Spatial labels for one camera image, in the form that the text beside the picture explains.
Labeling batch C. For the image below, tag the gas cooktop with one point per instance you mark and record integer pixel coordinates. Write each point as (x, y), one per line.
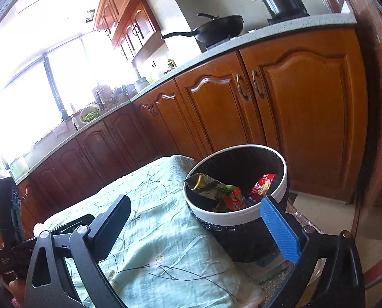
(287, 20)

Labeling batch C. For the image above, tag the sink faucet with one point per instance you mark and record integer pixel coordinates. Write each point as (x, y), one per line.
(63, 113)

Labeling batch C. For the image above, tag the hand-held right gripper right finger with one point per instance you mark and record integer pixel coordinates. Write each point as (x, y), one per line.
(280, 231)

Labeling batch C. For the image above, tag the wooden wall cabinets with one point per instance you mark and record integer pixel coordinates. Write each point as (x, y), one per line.
(139, 22)

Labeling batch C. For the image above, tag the grey stone countertop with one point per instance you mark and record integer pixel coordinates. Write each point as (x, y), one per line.
(306, 23)

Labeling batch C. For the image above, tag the green floral tablecloth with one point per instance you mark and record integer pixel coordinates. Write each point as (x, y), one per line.
(165, 247)

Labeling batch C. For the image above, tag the white green plastic container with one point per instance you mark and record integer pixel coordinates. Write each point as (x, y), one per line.
(19, 168)

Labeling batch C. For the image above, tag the white rimmed trash bin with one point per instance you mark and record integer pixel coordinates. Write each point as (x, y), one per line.
(236, 218)

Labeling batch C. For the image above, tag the orange snack wrapper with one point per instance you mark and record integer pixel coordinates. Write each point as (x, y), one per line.
(234, 200)

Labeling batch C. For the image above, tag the small steel pot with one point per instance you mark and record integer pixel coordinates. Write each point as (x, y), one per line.
(142, 84)

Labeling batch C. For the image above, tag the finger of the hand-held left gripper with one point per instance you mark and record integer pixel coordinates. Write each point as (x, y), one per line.
(75, 220)

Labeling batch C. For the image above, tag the black wok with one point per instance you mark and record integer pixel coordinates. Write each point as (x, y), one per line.
(219, 29)

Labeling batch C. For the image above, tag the yellow bottle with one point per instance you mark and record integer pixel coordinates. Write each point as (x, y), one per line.
(71, 110)

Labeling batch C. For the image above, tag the white spiky ball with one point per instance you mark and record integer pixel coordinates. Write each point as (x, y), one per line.
(38, 227)

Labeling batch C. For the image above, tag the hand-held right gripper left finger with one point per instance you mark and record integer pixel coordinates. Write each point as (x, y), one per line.
(112, 224)

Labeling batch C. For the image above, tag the wooden base cabinets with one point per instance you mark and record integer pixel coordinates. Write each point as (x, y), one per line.
(306, 102)

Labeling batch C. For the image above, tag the utensil holder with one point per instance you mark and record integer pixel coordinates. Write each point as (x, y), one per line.
(103, 94)

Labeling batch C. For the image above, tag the colander with green vegetables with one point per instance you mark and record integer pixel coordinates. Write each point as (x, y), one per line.
(90, 114)

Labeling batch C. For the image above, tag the kitchen window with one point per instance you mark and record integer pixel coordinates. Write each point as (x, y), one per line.
(27, 102)

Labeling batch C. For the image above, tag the person's left hand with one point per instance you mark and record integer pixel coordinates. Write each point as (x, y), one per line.
(16, 288)

